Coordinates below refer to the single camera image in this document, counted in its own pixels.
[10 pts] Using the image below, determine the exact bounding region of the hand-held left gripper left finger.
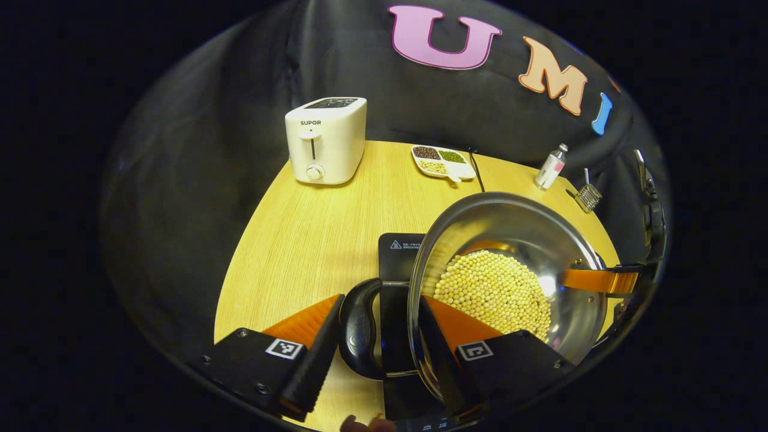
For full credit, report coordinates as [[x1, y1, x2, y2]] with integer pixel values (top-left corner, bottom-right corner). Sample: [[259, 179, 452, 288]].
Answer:
[[201, 293, 347, 422]]

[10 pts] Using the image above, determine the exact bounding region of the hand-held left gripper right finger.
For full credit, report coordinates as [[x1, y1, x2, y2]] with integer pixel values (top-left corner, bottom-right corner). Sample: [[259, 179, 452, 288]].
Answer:
[[417, 294, 577, 421]]

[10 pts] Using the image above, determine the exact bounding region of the black induction cooktop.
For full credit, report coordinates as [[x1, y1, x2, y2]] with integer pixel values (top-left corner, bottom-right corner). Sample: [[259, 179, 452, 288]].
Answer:
[[377, 233, 481, 432]]

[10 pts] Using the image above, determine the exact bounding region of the stainless steel pot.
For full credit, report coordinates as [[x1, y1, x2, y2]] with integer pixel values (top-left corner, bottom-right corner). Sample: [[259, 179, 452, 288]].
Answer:
[[338, 192, 610, 404]]

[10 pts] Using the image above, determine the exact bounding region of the pile of yellow soybeans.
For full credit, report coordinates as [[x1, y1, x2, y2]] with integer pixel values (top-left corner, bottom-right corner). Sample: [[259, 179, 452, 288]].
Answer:
[[433, 250, 553, 343]]

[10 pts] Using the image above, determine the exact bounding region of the clear bottle pink label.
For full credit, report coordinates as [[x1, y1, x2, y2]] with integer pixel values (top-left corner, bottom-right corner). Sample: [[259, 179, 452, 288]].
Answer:
[[534, 143, 569, 191]]

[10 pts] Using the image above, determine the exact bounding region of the white divided bean dish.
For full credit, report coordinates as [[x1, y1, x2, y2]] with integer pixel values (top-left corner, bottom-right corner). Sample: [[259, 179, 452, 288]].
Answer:
[[411, 145, 477, 183]]

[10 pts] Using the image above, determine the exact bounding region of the white toaster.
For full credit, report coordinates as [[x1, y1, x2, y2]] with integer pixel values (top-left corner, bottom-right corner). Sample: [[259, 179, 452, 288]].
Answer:
[[284, 97, 368, 185]]

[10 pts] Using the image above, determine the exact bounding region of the metal wire utensil holder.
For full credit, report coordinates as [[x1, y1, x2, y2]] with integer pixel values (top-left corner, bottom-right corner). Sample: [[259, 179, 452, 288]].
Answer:
[[575, 183, 603, 214]]

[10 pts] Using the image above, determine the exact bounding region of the black power cable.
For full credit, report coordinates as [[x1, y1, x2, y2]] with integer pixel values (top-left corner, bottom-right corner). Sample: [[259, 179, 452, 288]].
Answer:
[[468, 148, 485, 194]]

